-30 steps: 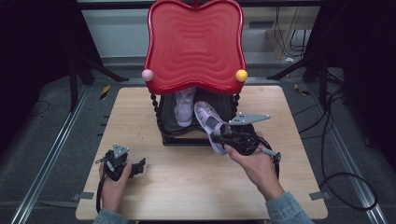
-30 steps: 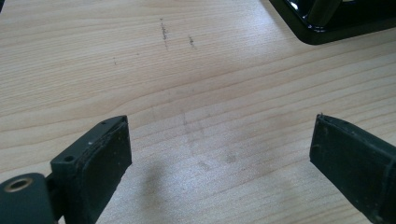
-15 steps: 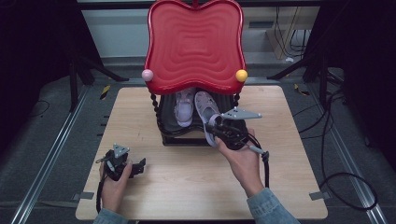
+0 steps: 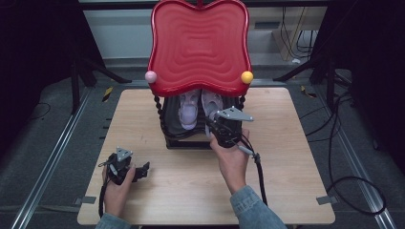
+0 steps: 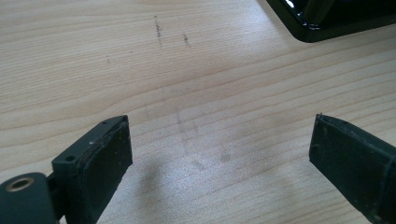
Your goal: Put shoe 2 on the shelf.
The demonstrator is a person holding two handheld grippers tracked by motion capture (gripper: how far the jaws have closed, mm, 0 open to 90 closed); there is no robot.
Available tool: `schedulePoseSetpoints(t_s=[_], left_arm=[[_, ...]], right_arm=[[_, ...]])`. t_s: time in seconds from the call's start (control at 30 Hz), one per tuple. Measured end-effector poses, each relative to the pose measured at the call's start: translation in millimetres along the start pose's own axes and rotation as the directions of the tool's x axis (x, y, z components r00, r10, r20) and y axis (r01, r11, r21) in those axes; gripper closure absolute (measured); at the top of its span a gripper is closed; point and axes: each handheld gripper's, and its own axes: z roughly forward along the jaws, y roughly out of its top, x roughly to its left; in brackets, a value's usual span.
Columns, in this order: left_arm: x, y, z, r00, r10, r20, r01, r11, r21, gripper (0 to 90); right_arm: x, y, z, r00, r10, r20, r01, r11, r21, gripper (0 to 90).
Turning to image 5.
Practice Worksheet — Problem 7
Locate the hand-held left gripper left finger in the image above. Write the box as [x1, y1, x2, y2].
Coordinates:
[50, 114, 134, 224]

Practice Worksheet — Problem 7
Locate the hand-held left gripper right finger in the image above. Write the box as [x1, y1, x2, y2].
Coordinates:
[308, 113, 396, 224]

